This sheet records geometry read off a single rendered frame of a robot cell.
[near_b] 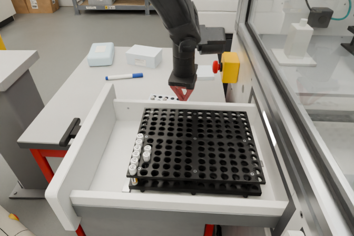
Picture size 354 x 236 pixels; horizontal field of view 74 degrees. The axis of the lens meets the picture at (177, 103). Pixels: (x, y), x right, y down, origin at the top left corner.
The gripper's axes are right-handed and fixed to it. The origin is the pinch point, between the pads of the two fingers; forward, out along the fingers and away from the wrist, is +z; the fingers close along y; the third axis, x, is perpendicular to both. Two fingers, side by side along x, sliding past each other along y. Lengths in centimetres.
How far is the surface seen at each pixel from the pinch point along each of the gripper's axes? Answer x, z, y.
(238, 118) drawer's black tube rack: -14.6, -9.1, -15.8
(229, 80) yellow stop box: -12.5, -3.4, 7.1
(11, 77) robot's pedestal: 70, 7, 9
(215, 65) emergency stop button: -8.0, -7.1, 8.6
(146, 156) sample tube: 0.7, -11.0, -30.2
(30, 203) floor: 84, 80, -7
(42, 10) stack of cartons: 302, 85, 301
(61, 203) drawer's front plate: 10.2, -10.4, -40.3
